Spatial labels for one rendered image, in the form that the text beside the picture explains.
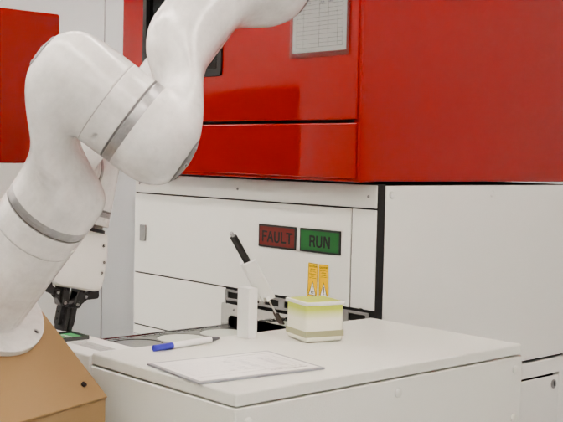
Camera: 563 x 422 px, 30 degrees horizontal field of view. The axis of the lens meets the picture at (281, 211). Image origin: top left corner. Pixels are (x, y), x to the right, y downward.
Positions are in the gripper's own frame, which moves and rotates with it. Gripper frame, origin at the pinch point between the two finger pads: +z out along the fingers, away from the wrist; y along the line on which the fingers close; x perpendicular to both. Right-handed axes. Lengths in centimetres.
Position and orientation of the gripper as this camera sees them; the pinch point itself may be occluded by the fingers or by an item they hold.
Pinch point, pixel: (64, 318)
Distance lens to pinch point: 178.6
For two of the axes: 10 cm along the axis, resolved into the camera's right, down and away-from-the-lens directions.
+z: -1.7, 9.8, -0.9
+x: 6.7, 0.5, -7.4
